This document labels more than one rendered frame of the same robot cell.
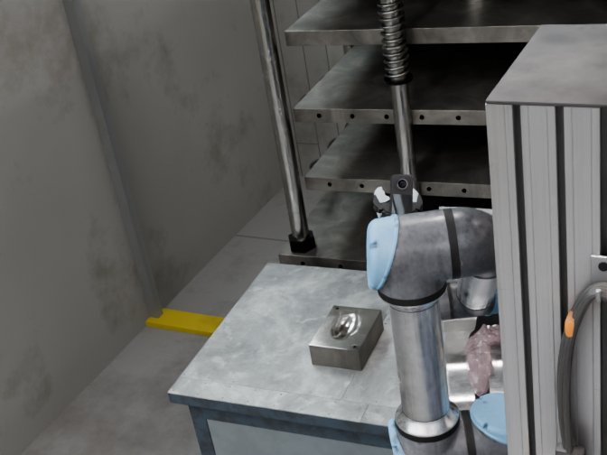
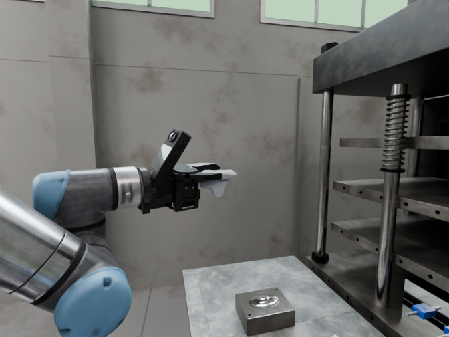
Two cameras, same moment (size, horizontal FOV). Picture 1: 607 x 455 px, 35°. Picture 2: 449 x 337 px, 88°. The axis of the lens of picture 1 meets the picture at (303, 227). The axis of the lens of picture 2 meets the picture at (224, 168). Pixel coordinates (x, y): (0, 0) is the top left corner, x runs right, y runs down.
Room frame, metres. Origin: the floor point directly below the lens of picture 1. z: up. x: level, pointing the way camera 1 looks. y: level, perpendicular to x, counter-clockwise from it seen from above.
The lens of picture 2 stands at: (1.53, -0.63, 1.52)
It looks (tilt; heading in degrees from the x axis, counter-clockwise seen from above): 7 degrees down; 49
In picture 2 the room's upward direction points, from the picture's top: straight up
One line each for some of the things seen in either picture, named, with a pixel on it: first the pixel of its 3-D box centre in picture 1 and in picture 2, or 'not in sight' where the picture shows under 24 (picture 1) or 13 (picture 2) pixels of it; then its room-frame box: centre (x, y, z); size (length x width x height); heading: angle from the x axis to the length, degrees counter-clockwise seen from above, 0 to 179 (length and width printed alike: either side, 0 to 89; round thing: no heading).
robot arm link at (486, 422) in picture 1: (500, 436); not in sight; (1.33, -0.29, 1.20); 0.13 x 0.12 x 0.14; 85
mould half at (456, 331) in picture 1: (497, 363); not in sight; (1.98, -0.44, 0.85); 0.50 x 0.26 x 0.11; 170
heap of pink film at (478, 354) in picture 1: (499, 350); not in sight; (1.97, -0.44, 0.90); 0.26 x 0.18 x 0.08; 170
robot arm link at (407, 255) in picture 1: (421, 353); not in sight; (1.34, -0.16, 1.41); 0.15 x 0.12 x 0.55; 85
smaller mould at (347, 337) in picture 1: (347, 337); (263, 309); (2.24, -0.07, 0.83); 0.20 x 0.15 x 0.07; 153
